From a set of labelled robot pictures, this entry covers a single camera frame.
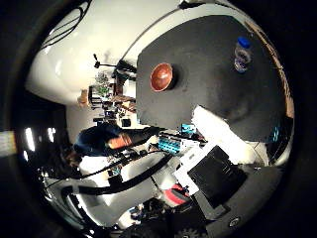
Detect clear bottle with blue cap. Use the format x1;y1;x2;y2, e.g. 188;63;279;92
233;36;254;74

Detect red and black tool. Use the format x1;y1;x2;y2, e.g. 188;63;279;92
163;182;192;206

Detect small blue box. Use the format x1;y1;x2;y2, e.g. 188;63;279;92
180;123;197;136

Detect blue parts box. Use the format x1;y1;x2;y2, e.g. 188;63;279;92
158;132;183;155

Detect brown wooden bowl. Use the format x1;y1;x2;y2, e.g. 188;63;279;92
150;61;175;93

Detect black table mat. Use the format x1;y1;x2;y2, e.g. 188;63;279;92
136;14;294;143

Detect person in dark blue shirt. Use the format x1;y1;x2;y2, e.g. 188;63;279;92
63;122;166;170

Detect cluttered shelf with plants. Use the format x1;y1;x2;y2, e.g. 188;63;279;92
87;72;138;120

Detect brown cardboard box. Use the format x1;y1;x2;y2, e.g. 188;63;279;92
77;88;90;107

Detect black camera tripod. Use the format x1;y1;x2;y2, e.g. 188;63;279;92
92;53;138;75

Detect black cables on wall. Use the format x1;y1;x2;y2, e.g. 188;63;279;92
41;0;93;51

